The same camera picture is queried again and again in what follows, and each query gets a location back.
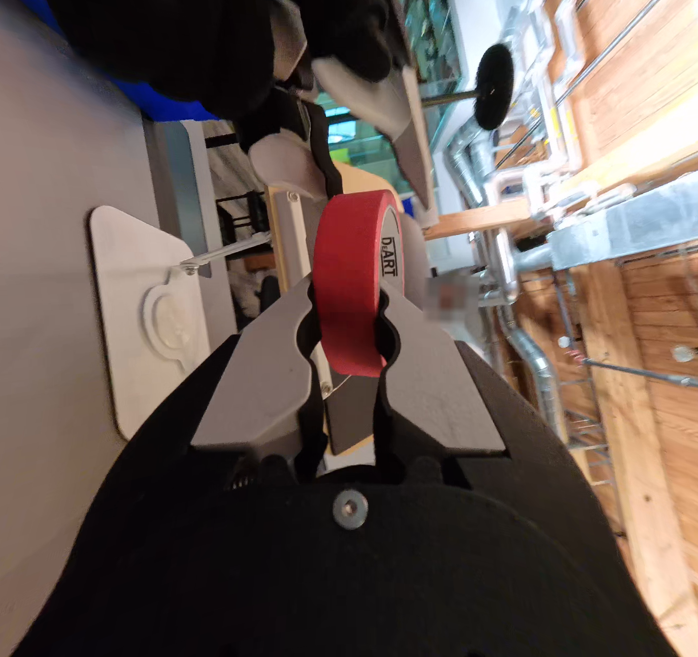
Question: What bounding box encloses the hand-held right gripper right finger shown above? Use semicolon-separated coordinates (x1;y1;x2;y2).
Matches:
372;279;508;477

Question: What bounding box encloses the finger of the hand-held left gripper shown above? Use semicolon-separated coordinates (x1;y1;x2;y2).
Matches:
312;56;438;228
248;102;345;202

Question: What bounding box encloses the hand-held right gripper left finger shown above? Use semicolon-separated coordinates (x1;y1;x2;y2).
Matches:
190;275;329;479

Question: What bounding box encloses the blue plastic bin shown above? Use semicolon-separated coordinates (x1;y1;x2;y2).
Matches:
0;0;220;122

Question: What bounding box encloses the red tape roll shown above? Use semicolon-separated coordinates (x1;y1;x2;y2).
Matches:
313;189;405;379

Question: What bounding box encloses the person's left hand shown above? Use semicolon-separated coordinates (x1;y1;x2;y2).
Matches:
16;0;396;119

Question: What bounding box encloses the white base book stand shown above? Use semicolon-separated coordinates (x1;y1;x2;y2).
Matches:
89;162;433;457

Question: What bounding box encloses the round metal duct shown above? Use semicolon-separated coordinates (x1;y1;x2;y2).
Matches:
444;123;565;434

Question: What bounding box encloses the rectangular metal air duct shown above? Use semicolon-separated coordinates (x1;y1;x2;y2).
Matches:
548;172;698;272

